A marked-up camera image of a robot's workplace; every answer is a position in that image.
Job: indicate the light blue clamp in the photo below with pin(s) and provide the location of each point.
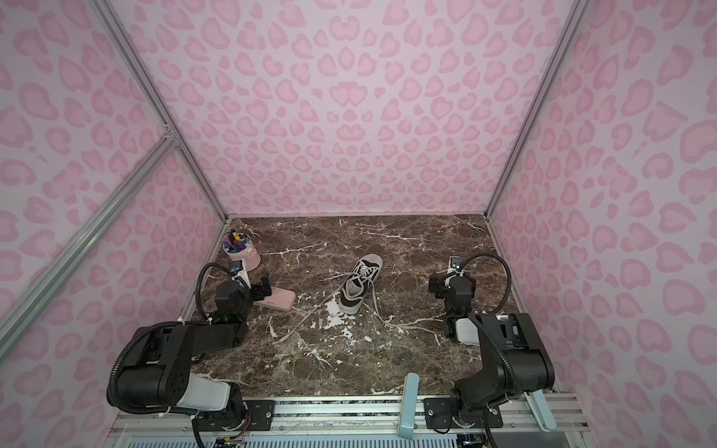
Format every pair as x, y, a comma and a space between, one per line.
541, 411
409, 401

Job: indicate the pink rectangular case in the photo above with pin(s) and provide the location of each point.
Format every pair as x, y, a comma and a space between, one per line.
280, 300

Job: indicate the pens in cup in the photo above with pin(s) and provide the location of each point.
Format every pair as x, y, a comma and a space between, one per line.
236, 242

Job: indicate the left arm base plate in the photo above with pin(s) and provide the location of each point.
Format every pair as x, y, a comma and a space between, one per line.
252, 415

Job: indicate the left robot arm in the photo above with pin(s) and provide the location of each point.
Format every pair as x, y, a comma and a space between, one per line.
153, 373

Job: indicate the black white sneaker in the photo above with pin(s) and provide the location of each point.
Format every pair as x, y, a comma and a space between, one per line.
359, 283

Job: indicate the diagonal aluminium frame bar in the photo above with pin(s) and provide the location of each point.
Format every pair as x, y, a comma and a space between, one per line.
36, 299

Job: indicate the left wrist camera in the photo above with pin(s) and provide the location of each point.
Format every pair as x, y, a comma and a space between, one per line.
239, 273

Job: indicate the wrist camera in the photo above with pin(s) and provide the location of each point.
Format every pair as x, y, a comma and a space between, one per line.
455, 266
239, 273

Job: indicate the pink pen cup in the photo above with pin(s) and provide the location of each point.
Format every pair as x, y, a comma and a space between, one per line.
251, 257

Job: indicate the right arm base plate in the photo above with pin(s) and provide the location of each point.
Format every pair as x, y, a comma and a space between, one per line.
442, 414

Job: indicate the white shoelace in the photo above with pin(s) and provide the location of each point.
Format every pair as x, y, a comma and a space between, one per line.
403, 326

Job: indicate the light blue clamp right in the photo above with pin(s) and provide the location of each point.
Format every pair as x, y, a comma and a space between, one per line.
541, 411

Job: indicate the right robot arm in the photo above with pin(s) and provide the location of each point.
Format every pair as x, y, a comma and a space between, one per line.
515, 361

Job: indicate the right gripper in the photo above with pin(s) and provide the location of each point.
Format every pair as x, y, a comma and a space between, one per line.
441, 286

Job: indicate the light blue clamp centre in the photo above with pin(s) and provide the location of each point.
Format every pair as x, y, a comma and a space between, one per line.
409, 401

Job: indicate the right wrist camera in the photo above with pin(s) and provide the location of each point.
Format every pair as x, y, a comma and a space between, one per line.
455, 266

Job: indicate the aluminium rail base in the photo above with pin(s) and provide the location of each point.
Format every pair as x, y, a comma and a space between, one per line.
359, 421

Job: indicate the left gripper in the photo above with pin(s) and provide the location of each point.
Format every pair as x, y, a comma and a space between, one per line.
259, 294

